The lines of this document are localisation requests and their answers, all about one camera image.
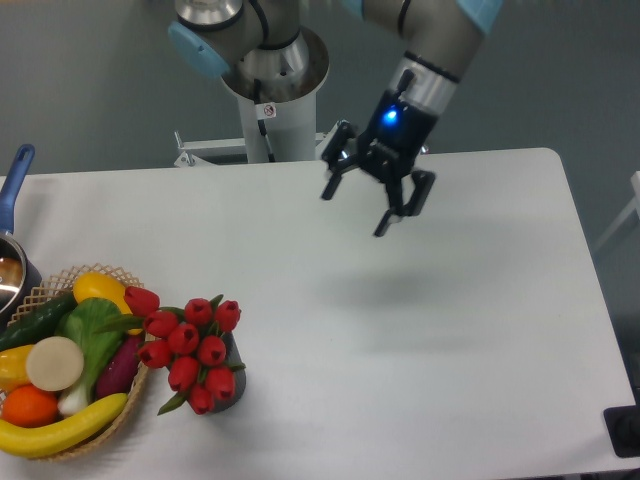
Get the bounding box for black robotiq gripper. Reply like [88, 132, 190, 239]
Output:
[320, 90, 438, 237]

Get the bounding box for red tulip bouquet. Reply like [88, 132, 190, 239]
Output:
[98, 287, 241, 415]

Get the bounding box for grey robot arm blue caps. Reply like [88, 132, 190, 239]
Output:
[168, 1, 501, 236]

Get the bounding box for dark grey ribbed vase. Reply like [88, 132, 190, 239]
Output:
[204, 333, 246, 413]

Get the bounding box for white furniture piece right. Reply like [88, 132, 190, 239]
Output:
[600, 171, 639, 244]

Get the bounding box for yellow lemon squash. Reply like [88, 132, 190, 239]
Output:
[72, 271, 133, 330]

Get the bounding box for green bok choy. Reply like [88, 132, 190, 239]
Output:
[56, 298, 123, 417]

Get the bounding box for purple sweet potato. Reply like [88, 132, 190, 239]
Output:
[95, 335, 143, 399]

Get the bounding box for woven wicker basket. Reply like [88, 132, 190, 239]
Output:
[1, 264, 150, 461]

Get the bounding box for black device at table edge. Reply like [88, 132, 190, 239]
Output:
[603, 405, 639, 458]

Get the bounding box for dark green cucumber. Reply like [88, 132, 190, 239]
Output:
[1, 292, 77, 351]

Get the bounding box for round beige disc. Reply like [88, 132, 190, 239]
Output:
[26, 336, 84, 392]

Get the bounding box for yellow banana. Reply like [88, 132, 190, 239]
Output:
[1, 393, 128, 459]

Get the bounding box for yellow bell pepper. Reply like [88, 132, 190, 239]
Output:
[0, 344, 34, 392]

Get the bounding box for orange fruit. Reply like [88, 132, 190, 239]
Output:
[1, 385, 58, 428]

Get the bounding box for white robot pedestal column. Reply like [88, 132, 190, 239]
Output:
[223, 26, 329, 164]

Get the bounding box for white metal base frame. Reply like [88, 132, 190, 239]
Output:
[173, 119, 430, 168]

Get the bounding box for blue handled saucepan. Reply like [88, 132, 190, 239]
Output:
[1, 144, 41, 331]

